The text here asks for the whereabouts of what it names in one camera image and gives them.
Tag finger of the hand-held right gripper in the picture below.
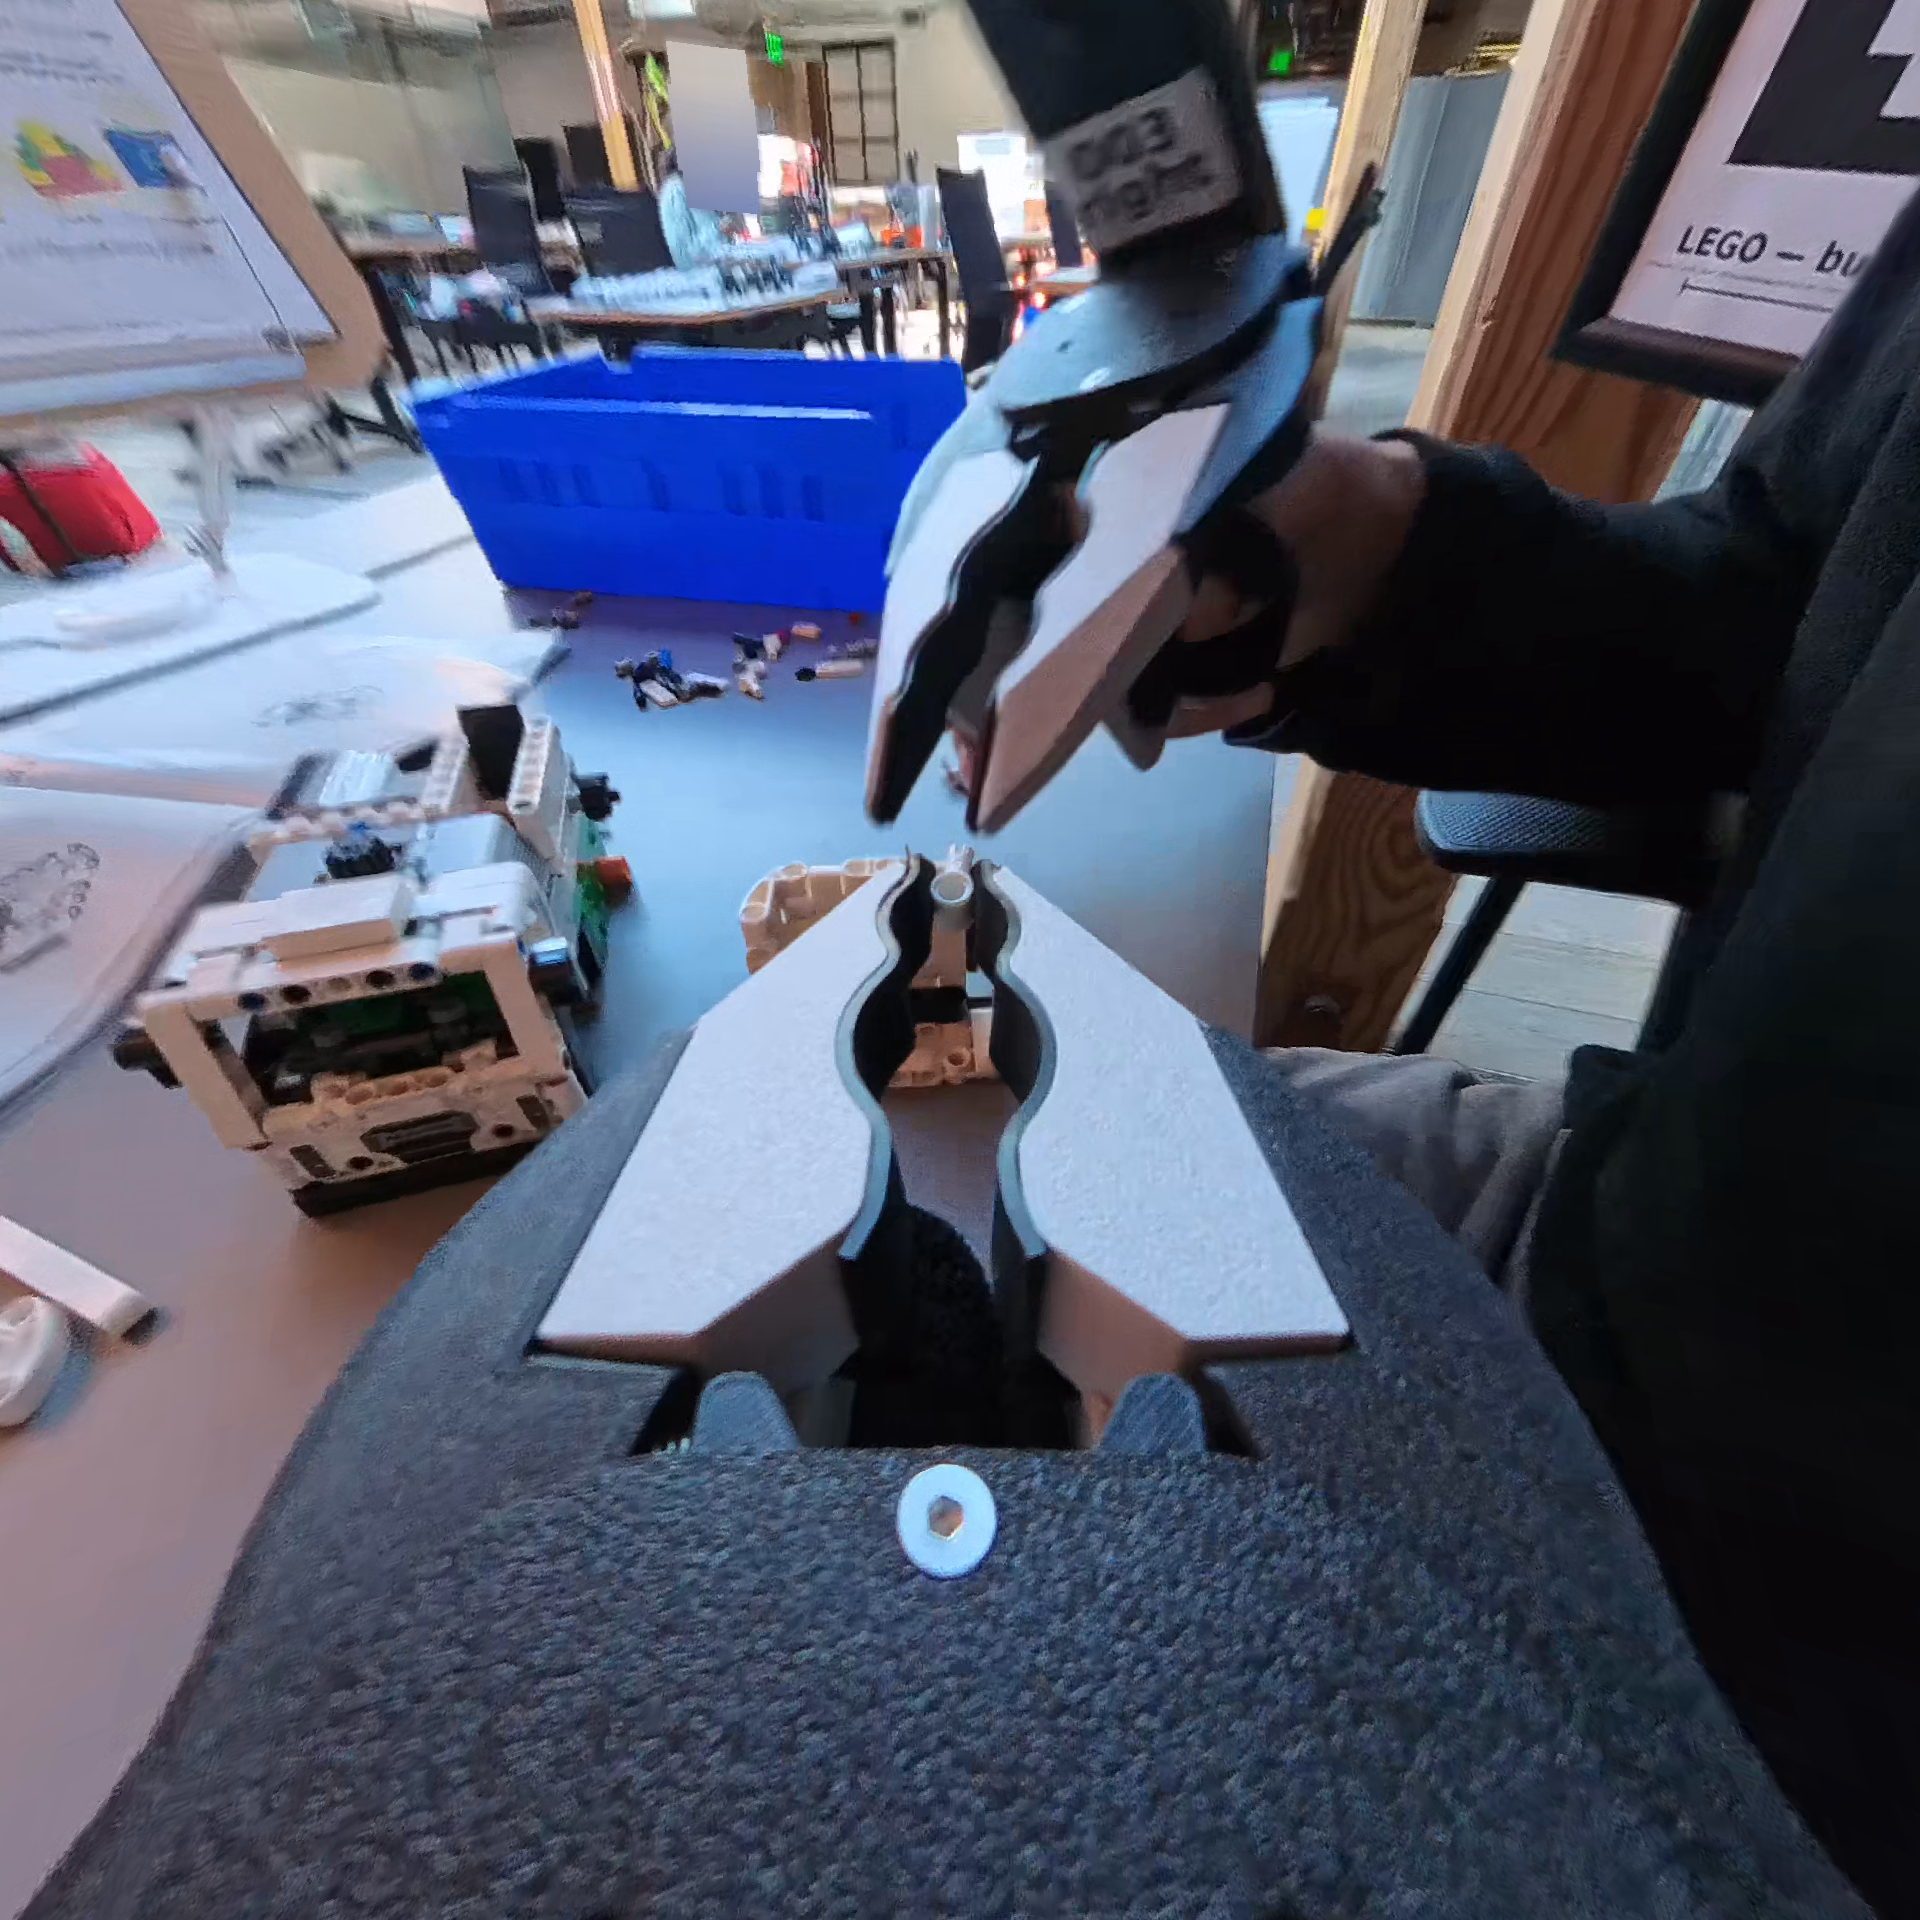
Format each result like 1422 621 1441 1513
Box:
964 403 1234 836
863 432 1092 828

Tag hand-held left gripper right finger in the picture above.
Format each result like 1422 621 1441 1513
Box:
971 861 1354 1401

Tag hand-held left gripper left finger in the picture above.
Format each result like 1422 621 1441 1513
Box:
538 858 916 1443

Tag white lego beam assembly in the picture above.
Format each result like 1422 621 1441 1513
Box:
743 858 1001 1093

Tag person's right forearm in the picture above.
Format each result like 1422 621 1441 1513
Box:
1245 427 1801 819

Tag pile of small lego parts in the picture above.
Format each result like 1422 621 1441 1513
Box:
614 593 886 711

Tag white green lego truck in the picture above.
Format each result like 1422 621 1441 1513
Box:
111 703 633 1217

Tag white straight lego liftarm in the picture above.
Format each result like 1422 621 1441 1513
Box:
0 1212 156 1340

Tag white rounded lego liftarm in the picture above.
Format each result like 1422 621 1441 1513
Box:
0 1296 73 1431

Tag person's right hand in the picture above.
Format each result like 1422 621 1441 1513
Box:
1107 432 1431 773

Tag person's leg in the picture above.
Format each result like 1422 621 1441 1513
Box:
1259 1042 1578 1279

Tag blue plastic bin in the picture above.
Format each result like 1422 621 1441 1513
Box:
412 345 969 616

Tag background work desks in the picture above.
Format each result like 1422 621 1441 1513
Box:
345 128 1103 377

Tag black office chair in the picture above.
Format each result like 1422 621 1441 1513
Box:
1394 787 1741 1052

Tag person's torso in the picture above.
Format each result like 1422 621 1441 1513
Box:
1530 195 1920 1920

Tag white stand base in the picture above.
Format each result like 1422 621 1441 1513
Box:
0 551 385 653

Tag wooden clipboard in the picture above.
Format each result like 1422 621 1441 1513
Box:
118 0 393 393

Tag red bag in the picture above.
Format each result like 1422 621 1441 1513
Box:
0 442 164 578

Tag printed instruction sheet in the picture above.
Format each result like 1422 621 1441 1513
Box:
0 0 339 377

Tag framed wall sign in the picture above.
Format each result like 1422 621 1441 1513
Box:
1551 0 1920 407

